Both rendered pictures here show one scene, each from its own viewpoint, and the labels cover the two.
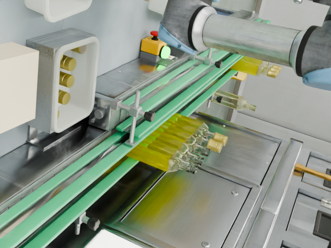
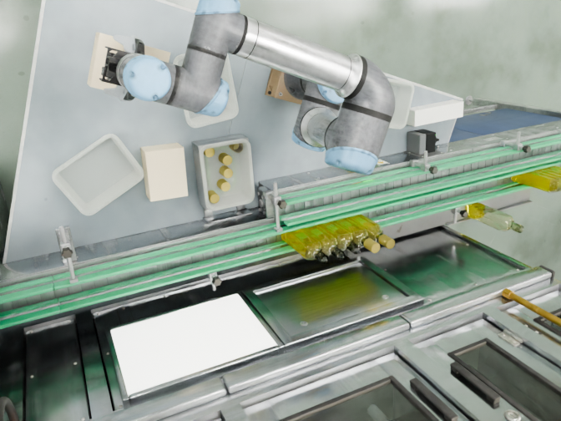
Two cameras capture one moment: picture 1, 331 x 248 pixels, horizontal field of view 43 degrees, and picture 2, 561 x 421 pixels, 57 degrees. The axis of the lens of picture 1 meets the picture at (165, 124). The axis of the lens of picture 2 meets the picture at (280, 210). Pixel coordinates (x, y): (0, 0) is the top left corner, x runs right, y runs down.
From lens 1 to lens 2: 1.04 m
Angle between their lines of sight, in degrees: 42
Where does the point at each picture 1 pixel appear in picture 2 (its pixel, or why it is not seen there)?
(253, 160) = (462, 279)
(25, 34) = (190, 137)
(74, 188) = (201, 249)
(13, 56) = (159, 149)
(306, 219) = (457, 341)
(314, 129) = not seen: outside the picture
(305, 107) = not seen: outside the picture
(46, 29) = (211, 134)
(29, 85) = (178, 170)
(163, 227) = (284, 303)
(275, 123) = not seen: outside the picture
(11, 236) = (137, 264)
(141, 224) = (269, 298)
